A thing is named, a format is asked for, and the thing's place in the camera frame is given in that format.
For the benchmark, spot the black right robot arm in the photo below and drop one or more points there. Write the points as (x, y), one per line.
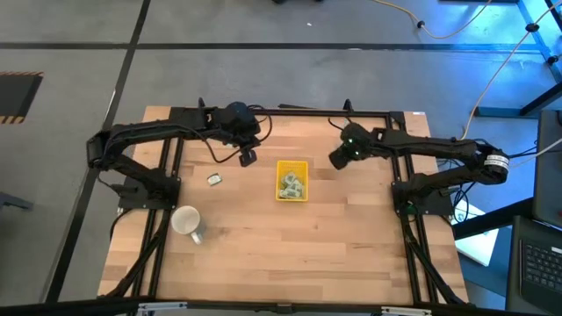
(439, 147)

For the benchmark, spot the Stevia sweetener packet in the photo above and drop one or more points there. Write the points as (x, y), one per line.
(289, 177)
(287, 192)
(297, 183)

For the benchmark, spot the black hazard-striped floor mat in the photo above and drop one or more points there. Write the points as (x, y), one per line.
(17, 97)

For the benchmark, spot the black desk crossbar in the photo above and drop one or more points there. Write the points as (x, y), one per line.
(492, 219)

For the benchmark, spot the black aluminium table frame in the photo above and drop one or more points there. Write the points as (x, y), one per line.
(307, 112)

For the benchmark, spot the black laptop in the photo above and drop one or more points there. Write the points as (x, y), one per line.
(540, 263)

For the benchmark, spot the blue metal desk frame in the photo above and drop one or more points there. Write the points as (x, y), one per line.
(541, 39)

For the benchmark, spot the yellow plastic slotted basket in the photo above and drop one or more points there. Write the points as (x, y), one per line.
(292, 165)

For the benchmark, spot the white paper sheet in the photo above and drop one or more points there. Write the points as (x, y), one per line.
(476, 246)

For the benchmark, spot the grey floor object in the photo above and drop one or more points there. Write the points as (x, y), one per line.
(13, 202)

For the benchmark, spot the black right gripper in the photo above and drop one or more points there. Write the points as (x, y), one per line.
(360, 140)

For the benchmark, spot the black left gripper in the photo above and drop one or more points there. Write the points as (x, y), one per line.
(237, 123)

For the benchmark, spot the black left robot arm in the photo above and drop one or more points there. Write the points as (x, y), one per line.
(131, 131)

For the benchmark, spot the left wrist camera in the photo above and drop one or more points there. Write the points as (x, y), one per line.
(248, 157)

